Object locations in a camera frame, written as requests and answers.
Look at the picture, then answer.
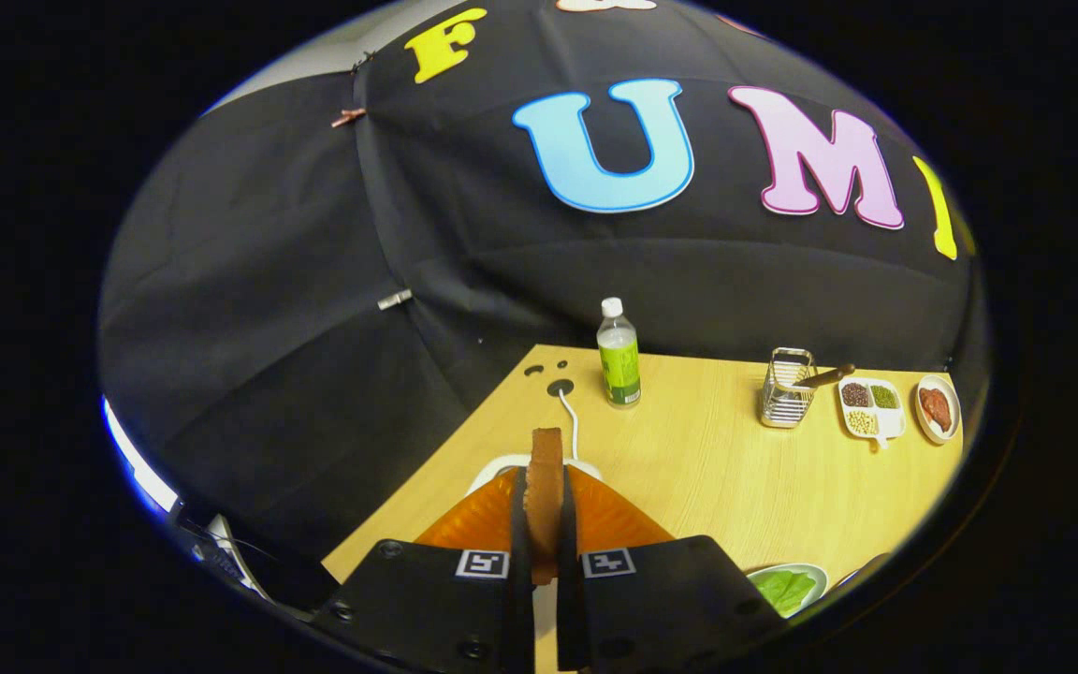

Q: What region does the round white meat plate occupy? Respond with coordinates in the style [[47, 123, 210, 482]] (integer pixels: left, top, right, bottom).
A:
[[913, 374, 962, 446]]

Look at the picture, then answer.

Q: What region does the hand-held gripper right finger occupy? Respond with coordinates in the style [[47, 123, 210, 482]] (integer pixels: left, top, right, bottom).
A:
[[555, 465, 790, 674]]

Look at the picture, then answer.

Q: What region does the green label water bottle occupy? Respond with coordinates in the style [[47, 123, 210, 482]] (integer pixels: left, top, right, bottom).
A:
[[596, 297, 642, 410]]

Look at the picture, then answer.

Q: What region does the computer monitor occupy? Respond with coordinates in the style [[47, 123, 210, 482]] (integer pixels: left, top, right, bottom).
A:
[[101, 395, 182, 514]]

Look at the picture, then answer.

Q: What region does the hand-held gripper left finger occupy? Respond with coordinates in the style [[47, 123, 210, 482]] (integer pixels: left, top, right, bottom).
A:
[[310, 465, 537, 674]]

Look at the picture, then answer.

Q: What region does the white divided bean dish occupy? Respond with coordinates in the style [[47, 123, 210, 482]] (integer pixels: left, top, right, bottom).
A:
[[837, 377, 907, 450]]

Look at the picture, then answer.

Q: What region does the brown meat steak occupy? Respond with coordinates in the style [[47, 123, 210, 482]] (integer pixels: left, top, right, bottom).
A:
[[919, 387, 953, 432]]

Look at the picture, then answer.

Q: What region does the toasted bread slice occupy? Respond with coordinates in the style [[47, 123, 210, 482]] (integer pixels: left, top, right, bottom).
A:
[[523, 428, 565, 586]]

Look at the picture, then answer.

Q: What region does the wooden handle utensil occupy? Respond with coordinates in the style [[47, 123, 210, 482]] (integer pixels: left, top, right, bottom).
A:
[[794, 364, 856, 390]]

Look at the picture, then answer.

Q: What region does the metal wire holder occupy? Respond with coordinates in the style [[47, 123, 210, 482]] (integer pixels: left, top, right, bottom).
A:
[[760, 347, 818, 430]]

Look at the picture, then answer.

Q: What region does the green lettuce leaf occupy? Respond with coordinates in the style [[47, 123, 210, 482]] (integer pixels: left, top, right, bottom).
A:
[[752, 569, 818, 617]]

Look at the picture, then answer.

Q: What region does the white toaster cable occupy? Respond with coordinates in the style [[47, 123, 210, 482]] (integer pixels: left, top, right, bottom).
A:
[[558, 386, 581, 462]]

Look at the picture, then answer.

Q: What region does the black backdrop cloth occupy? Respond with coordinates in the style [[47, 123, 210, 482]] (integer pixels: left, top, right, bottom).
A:
[[97, 0, 989, 600]]

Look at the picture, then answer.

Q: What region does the pale green round plate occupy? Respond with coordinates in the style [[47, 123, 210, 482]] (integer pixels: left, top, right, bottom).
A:
[[745, 563, 829, 621]]

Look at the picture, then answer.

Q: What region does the white desk equipment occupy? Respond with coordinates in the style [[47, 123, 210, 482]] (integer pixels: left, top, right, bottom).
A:
[[205, 513, 269, 600]]

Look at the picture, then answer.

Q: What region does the white toaster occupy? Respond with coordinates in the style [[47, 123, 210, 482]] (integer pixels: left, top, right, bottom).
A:
[[467, 454, 601, 674]]

